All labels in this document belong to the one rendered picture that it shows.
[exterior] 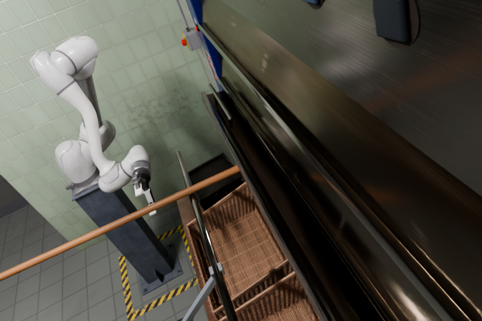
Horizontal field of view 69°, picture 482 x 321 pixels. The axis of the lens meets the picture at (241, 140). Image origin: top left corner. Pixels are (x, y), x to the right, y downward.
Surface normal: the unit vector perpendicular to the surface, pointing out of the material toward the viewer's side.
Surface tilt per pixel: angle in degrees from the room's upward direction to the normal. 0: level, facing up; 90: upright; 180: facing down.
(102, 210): 90
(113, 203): 90
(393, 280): 70
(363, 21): 90
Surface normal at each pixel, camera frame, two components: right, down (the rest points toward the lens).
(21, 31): 0.32, 0.53
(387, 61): -0.91, 0.41
